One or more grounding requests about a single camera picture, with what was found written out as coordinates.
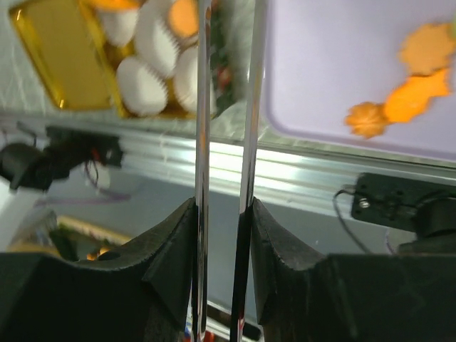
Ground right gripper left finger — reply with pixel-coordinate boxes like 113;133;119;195
1;198;195;341

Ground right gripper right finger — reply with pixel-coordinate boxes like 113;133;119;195
251;200;455;341

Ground metal tongs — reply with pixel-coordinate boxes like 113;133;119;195
191;1;269;341

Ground lilac plastic tray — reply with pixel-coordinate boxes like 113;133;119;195
263;1;455;162

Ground round chocolate chip cookie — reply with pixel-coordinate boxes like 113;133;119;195
167;0;200;38

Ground flower shaped cookie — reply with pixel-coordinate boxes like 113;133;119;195
398;22;455;76

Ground white paper cup front-left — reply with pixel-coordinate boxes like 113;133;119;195
116;56;168;116

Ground white paper cup front-right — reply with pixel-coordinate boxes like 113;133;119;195
173;46;198;114

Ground green christmas cookie tin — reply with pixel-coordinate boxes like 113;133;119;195
85;0;250;120

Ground white paper cup centre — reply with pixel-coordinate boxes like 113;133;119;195
133;1;179;79

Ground white paper cup back-right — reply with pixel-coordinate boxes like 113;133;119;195
167;0;200;43

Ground white paper cup back-left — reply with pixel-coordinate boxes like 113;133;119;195
96;7;139;48

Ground gold tin lid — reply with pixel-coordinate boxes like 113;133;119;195
9;1;113;110

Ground green sandwich cookie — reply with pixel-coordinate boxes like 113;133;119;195
448;18;456;38

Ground aluminium rail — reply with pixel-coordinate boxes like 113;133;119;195
0;110;456;214

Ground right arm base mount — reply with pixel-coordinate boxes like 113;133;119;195
332;172;455;254

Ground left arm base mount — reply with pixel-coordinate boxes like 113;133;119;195
1;126;123;192

